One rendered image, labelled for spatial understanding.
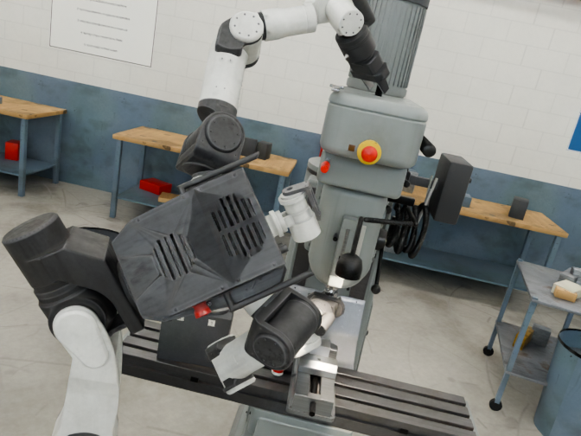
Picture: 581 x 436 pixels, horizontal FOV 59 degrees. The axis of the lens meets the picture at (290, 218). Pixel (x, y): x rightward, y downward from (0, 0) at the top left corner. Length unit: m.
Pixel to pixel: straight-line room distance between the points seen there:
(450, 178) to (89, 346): 1.22
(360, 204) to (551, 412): 2.58
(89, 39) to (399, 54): 5.08
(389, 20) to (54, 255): 1.16
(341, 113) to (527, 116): 4.79
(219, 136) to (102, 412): 0.65
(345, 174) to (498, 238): 4.87
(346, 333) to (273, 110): 4.04
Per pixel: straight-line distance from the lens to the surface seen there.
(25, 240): 1.09
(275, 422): 1.81
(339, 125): 1.33
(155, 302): 1.01
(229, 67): 1.22
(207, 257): 0.96
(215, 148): 1.09
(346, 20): 1.33
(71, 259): 1.08
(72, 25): 6.56
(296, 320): 1.09
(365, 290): 2.08
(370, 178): 1.44
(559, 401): 3.75
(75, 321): 1.12
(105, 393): 1.24
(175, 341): 1.76
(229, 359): 1.24
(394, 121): 1.33
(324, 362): 1.73
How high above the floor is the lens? 1.95
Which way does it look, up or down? 17 degrees down
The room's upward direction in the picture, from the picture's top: 12 degrees clockwise
